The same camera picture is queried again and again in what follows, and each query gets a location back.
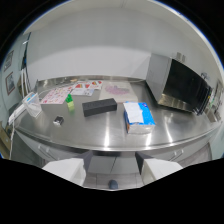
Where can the green toy block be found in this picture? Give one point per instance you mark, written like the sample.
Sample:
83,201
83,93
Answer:
70,102

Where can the black rectangular box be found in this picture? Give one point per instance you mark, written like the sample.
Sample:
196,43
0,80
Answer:
99,106

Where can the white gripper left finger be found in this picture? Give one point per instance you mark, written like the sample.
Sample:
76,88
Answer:
71,168

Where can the red white printed sheet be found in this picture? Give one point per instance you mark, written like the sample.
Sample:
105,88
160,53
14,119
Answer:
86,87

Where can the stainless steel microwave oven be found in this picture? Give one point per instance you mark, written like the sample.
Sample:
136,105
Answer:
178,85

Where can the pink sticker sheet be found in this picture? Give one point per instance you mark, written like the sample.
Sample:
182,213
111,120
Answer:
57,95

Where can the small black GoPro battery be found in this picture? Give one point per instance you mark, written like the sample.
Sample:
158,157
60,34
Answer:
58,120

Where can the clear plastic container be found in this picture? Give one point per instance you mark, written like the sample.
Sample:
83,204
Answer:
32,104

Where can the framed wall picture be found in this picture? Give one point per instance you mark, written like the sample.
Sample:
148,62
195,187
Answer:
8,61
10,83

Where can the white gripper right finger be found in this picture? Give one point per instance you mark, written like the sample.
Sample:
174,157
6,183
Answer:
156,168

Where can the dark shoe tip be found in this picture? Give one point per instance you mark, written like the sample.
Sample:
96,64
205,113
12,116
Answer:
113,184

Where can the pink patterned white sheet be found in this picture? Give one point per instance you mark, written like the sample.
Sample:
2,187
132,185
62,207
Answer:
117,91

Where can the white power strip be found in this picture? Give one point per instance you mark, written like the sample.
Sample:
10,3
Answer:
16,114

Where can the blue white tissue pack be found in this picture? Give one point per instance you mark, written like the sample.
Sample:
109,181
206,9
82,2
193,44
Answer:
138,117

